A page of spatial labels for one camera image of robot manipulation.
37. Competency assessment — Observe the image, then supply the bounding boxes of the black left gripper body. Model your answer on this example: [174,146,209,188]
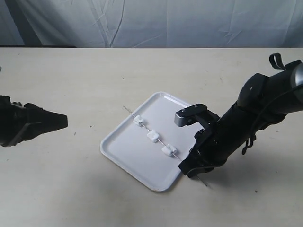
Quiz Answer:
[0,95,28,147]

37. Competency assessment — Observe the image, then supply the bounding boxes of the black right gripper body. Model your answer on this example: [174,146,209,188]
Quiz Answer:
[192,111,256,168]

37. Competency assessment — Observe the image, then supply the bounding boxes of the white marshmallow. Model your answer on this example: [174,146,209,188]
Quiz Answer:
[161,144,177,157]
[133,115,144,127]
[147,130,160,143]

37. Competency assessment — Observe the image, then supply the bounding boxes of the thin metal skewer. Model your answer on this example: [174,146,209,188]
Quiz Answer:
[122,105,212,189]

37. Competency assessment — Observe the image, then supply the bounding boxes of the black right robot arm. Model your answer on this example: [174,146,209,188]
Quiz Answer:
[2,53,303,177]

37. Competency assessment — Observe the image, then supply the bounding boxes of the white plastic tray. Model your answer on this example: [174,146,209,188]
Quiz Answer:
[100,92,202,192]

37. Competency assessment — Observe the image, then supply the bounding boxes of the white backdrop cloth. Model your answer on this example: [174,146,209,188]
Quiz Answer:
[0,0,303,48]

